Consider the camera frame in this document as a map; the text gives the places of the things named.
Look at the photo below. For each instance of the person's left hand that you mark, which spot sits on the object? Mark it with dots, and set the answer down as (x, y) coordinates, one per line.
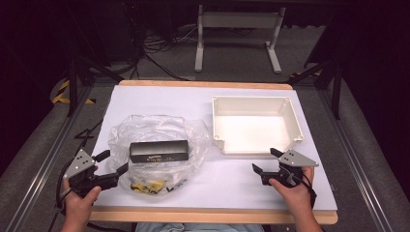
(77, 208)

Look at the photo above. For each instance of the aluminium rail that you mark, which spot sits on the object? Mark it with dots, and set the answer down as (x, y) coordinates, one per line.
(354, 161)
(48, 158)

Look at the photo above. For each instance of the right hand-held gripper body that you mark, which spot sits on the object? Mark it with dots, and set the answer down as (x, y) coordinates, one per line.
(295, 159)

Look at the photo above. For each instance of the white metal stand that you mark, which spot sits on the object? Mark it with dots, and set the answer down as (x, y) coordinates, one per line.
(199, 48)

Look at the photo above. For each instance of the yellow item in bag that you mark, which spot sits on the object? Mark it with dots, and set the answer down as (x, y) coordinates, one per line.
(151, 186)

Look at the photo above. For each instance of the white paper sheet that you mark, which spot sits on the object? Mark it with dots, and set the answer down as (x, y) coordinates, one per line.
(161, 100)

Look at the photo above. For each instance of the white plastic container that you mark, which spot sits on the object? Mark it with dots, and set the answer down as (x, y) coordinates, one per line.
(251, 132)

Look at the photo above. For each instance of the clear plastic bag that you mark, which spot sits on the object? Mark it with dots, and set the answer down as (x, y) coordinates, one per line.
(193, 135)

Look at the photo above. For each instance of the person's right hand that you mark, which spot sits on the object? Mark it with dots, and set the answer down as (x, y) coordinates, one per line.
(296, 196)

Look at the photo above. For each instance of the yellow black hazard tape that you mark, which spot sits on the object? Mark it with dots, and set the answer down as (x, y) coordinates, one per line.
(61, 96)

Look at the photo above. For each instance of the black rectangular box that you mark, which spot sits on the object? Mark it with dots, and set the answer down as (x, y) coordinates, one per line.
(159, 150)

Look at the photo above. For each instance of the wooden table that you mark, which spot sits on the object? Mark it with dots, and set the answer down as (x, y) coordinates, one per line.
(206, 216)

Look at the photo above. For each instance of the black metal stand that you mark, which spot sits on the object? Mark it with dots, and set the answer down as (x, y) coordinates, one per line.
(336, 93)
(73, 87)

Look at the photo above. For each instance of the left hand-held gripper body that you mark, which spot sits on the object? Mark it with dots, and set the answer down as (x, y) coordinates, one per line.
(80, 162)

